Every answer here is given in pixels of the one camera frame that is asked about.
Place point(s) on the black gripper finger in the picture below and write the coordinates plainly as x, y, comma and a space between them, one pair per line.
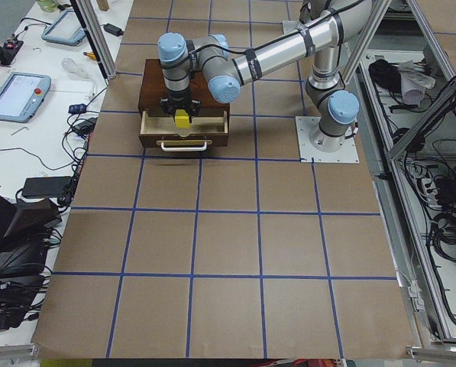
169, 110
193, 111

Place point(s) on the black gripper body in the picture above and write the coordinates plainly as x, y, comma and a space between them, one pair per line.
176, 96

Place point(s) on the yellow cube block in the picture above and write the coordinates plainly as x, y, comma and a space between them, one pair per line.
182, 119

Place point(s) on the wooden drawer with cream interior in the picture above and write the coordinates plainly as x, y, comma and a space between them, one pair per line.
211, 124

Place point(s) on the white drawer handle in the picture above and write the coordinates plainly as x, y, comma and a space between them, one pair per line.
183, 146

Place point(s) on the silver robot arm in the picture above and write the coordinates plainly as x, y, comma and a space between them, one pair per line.
322, 29

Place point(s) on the dark wooden drawer cabinet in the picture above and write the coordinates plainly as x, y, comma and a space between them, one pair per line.
154, 87

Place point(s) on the small blue black device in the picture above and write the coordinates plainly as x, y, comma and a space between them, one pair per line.
76, 109

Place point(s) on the black power adapter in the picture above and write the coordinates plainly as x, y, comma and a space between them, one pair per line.
113, 30

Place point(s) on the white light bulb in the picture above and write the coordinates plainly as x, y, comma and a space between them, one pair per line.
72, 67

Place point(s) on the blue teach pendant far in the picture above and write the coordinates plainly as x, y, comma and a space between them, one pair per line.
66, 30

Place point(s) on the blue teach pendant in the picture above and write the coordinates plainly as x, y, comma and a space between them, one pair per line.
21, 96
66, 30

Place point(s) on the blue teach pendant near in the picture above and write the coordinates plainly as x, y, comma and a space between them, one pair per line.
21, 96

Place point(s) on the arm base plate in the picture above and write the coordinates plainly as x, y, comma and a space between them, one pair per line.
316, 147

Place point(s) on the aluminium frame post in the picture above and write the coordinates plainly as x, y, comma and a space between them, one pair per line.
90, 24

